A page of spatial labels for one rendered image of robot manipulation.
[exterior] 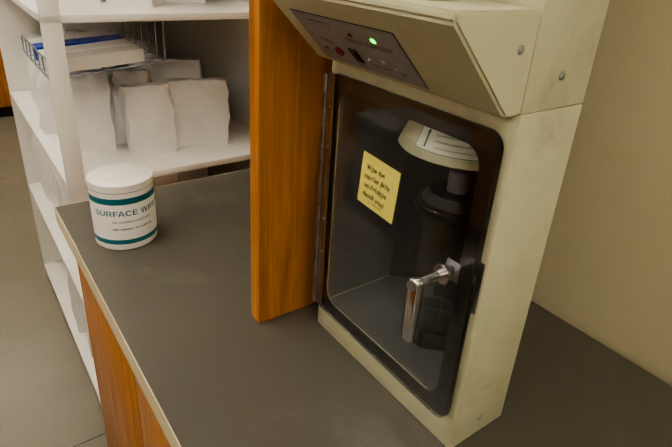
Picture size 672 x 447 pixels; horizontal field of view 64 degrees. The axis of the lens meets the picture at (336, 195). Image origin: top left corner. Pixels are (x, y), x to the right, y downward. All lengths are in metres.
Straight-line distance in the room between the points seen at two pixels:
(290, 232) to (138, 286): 0.34
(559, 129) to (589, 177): 0.42
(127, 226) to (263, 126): 0.48
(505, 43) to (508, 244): 0.24
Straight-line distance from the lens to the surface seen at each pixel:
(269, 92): 0.80
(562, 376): 0.99
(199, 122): 1.81
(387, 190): 0.70
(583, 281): 1.10
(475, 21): 0.47
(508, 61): 0.52
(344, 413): 0.83
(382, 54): 0.60
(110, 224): 1.19
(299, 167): 0.87
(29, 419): 2.27
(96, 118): 1.79
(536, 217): 0.67
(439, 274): 0.65
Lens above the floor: 1.55
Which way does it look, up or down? 25 degrees down
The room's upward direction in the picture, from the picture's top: 4 degrees clockwise
